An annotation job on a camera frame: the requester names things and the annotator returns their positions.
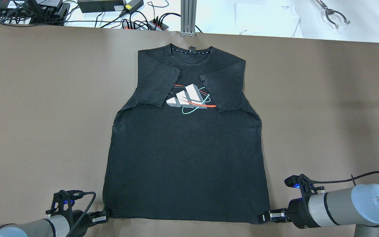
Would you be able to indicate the white paper sheet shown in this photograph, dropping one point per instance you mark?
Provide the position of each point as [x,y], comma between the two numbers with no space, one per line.
[268,20]

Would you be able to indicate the black power adapter brick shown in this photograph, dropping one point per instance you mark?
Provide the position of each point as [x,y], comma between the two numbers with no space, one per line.
[133,5]

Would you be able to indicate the black printed t-shirt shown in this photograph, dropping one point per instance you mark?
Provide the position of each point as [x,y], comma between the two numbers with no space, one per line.
[187,144]

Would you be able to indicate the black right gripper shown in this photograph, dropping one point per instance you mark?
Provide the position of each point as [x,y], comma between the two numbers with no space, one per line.
[297,213]

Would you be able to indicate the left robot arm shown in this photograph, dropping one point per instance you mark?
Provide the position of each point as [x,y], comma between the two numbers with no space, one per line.
[55,226]

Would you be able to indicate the aluminium frame post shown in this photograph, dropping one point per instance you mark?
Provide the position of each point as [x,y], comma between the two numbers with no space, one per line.
[188,16]

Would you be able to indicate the grey orange usb hub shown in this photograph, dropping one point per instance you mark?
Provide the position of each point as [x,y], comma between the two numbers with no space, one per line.
[157,25]
[129,25]

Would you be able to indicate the black flat box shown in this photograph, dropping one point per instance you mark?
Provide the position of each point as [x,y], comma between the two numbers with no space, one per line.
[95,6]

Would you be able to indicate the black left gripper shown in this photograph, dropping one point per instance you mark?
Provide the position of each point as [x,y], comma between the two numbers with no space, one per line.
[76,219]

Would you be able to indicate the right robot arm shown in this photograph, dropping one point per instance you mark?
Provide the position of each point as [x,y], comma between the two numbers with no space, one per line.
[358,205]

